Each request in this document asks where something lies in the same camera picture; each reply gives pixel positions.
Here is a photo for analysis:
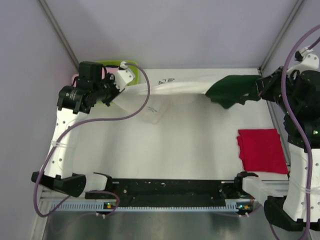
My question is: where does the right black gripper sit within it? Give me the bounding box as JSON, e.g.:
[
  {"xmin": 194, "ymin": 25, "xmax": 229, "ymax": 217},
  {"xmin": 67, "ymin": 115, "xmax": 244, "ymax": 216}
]
[{"xmin": 254, "ymin": 64, "xmax": 297, "ymax": 113}]

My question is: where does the white and green t-shirt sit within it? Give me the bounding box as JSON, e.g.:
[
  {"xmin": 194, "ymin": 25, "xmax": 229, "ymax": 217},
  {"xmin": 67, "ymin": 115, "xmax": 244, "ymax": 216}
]
[{"xmin": 113, "ymin": 75, "xmax": 261, "ymax": 124}]

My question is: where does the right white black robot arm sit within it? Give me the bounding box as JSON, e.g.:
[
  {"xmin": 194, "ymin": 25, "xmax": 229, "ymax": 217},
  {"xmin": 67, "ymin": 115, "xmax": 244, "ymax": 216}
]
[{"xmin": 233, "ymin": 67, "xmax": 320, "ymax": 232}]

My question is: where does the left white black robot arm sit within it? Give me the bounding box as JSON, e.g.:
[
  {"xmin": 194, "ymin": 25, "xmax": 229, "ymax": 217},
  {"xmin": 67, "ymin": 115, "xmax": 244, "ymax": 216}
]
[{"xmin": 31, "ymin": 61, "xmax": 120, "ymax": 197}]

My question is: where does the pink t-shirt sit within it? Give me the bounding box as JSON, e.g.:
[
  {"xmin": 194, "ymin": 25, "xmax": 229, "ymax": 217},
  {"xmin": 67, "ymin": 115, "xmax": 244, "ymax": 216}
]
[{"xmin": 71, "ymin": 74, "xmax": 79, "ymax": 83}]

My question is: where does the lime green plastic basin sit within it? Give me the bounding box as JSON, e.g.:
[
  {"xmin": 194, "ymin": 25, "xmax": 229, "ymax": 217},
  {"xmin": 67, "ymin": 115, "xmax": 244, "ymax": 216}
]
[{"xmin": 96, "ymin": 60, "xmax": 140, "ymax": 107}]

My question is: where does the folded red t-shirt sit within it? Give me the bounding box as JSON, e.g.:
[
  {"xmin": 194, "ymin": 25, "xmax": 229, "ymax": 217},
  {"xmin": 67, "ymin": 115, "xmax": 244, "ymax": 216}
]
[{"xmin": 236, "ymin": 128, "xmax": 288, "ymax": 175}]

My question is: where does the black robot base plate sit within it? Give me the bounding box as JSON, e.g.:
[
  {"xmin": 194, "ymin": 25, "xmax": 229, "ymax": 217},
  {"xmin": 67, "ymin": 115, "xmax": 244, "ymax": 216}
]
[{"xmin": 105, "ymin": 178, "xmax": 251, "ymax": 208}]

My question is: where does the grey slotted cable duct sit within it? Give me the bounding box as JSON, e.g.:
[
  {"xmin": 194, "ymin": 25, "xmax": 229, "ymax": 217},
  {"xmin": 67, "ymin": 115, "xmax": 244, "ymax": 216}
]
[{"xmin": 50, "ymin": 198, "xmax": 252, "ymax": 213}]

